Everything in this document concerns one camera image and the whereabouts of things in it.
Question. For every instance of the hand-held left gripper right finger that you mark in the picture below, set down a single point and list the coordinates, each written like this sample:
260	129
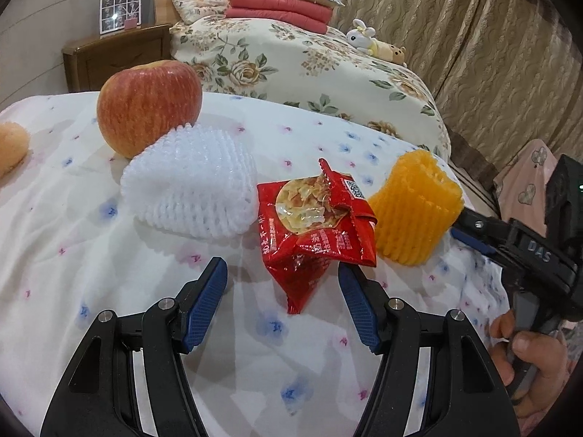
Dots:
360	314

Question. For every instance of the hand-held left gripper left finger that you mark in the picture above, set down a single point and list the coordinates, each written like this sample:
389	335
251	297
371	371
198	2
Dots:
205	309

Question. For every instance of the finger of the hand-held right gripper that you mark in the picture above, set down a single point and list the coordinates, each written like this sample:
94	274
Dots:
485	224
473	242

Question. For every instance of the orange foam fruit net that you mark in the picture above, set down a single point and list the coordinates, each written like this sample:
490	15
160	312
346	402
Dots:
414	209

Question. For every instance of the red snack packet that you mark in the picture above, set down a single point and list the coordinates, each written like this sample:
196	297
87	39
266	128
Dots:
314	232

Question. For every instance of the person's right hand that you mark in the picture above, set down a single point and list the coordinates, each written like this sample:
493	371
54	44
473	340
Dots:
546	355

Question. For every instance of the pink heart print cloth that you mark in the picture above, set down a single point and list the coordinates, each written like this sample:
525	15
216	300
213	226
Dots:
528	182

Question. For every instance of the white dotted cloth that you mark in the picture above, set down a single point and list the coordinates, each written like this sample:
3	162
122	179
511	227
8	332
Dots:
136	282

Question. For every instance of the white foam fruit net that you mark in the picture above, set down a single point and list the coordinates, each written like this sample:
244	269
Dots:
191	186

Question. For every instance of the beige patterned curtain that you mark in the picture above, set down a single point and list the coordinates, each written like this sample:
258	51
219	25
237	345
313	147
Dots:
478	45

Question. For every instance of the yellow plush bear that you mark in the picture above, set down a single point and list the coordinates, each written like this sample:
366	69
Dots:
391	53

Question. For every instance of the red apple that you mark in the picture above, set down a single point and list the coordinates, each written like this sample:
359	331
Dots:
145	104

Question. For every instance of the white plush rabbit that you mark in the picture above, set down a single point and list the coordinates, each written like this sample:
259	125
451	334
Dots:
362	36

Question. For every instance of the bed with floral duvet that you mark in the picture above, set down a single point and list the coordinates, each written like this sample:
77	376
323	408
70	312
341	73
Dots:
296	68

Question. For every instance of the orange fruit at edge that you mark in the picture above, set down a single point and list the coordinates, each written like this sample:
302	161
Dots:
11	148

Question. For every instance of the wooden nightstand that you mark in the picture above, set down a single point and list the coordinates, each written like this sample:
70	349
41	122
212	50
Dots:
114	61

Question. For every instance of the folded red blanket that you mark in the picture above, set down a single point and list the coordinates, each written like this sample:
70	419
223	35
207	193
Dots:
282	9

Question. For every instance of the small pink card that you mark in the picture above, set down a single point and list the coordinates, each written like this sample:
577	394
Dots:
130	23

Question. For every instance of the small cream printed pillow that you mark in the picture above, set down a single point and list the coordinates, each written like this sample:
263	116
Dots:
200	4

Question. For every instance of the black and white photo sheet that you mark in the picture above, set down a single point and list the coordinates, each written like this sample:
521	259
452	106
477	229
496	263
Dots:
119	7

